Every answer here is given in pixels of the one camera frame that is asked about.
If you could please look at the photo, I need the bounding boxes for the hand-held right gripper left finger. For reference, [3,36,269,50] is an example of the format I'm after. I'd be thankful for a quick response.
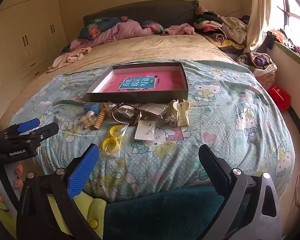
[16,143,103,240]

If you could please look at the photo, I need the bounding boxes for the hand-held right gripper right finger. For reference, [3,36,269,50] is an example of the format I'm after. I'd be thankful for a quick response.
[198,144,282,240]

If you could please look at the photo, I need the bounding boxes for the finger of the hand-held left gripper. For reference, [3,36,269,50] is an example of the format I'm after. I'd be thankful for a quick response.
[0,118,40,137]
[20,122,60,145]

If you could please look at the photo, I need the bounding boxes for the clear hair claw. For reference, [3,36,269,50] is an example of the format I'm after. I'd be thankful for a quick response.
[77,111,98,128]

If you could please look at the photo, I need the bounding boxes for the small blue box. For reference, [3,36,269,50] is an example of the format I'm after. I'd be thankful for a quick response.
[84,103,100,114]

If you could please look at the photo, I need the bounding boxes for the yellow plastic ring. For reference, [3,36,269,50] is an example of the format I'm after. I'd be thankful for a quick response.
[109,125,127,138]
[102,137,120,153]

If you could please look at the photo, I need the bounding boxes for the red strap watch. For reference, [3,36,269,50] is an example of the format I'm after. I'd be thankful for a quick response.
[112,104,142,125]

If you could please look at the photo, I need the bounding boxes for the cream hair claw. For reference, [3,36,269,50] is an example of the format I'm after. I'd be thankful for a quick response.
[166,99,192,127]

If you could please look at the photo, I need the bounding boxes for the clear plastic jewelry bag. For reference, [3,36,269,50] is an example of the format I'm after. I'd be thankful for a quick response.
[137,104,173,123]

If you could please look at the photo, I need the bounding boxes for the grey shallow cardboard box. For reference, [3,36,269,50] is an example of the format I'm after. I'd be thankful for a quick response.
[86,61,189,105]

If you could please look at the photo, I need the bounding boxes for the person's left hand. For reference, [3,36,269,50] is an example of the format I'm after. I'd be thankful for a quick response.
[0,164,24,203]

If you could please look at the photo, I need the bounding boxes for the yellow-green garment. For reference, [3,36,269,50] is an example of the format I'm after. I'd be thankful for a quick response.
[0,192,108,240]

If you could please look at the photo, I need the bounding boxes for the cartoon cat printed blanket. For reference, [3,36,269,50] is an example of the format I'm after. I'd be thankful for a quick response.
[9,59,297,203]

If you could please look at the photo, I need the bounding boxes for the dark teal cloth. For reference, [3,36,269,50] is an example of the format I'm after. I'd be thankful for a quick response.
[104,184,253,240]

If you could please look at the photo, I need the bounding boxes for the pale pink clothes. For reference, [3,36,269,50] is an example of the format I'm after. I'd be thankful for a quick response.
[46,46,93,73]

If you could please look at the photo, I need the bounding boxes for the white earring card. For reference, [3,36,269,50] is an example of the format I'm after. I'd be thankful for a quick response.
[134,120,157,141]

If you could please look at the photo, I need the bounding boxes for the cream wardrobe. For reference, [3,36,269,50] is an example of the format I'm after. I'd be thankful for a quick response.
[0,0,68,110]

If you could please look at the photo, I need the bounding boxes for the red plastic container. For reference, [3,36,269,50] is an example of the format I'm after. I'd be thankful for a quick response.
[267,85,291,112]

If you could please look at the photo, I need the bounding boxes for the pink book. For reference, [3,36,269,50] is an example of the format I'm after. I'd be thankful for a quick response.
[100,70,184,93]

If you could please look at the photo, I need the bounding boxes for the large floral pillow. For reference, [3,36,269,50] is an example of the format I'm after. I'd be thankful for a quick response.
[78,17,130,40]

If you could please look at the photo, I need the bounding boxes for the purple quilt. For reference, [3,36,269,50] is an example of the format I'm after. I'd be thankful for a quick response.
[62,19,154,53]

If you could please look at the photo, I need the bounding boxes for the beige bedspread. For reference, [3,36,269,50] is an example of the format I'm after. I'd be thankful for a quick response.
[0,33,238,128]

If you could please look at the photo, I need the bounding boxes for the green windowsill mat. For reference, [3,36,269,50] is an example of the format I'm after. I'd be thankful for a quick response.
[274,40,300,70]

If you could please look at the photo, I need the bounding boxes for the pile of clothes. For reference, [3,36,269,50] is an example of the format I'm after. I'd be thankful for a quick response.
[194,5,249,53]

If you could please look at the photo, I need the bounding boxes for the pink fuzzy garment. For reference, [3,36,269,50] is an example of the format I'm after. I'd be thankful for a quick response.
[162,23,197,36]

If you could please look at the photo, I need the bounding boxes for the small floral pillow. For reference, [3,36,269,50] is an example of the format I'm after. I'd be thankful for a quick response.
[140,20,164,34]

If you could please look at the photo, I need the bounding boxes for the dark green headboard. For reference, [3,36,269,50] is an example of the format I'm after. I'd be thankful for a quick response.
[83,0,199,30]

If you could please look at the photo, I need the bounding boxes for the cream curtain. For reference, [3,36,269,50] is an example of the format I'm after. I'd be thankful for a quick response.
[244,0,285,53]

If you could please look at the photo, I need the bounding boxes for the window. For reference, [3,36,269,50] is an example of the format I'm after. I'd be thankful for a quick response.
[270,0,300,48]

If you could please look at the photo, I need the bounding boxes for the wooden bead bracelet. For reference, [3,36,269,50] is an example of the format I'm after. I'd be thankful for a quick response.
[90,103,108,130]

